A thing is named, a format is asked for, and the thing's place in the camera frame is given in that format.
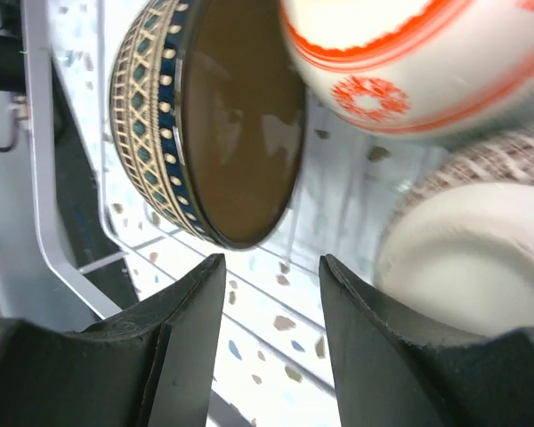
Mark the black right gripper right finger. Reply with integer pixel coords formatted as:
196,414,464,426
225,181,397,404
319,255,534,426

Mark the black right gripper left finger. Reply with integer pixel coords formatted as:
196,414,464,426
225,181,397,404
0,254,226,426

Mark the white wire dish rack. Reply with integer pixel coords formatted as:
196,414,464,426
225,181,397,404
22,1,446,404

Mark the brown lattice pattern bowl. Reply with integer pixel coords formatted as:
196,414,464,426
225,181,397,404
373,125,534,336

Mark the dark brown glazed bowl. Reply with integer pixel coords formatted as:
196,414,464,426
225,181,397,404
108,1,306,250

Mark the orange floral pattern bowl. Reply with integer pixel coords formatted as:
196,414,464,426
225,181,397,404
279,0,534,138

